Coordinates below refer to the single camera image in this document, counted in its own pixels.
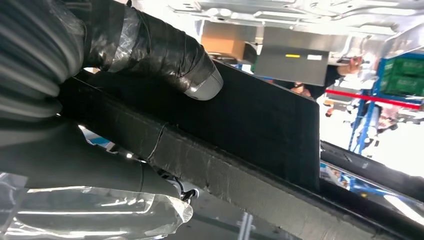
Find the brown cardboard box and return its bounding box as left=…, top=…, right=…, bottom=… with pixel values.
left=200, top=31, right=248, bottom=61

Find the grey laptop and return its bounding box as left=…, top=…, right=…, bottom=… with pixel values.
left=253, top=26, right=330, bottom=87

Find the silver stamped metal panel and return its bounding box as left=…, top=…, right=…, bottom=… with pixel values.
left=167, top=0, right=424, bottom=64

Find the person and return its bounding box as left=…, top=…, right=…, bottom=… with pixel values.
left=274, top=56, right=364, bottom=100

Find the red barrier tape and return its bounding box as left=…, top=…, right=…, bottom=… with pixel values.
left=324, top=88, right=422, bottom=111

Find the green plastic crate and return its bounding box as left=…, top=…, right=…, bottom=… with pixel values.
left=380, top=75, right=424, bottom=98
left=382, top=56, right=424, bottom=78

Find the blue steel rack frame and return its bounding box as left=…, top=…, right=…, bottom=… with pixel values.
left=347, top=52, right=424, bottom=157

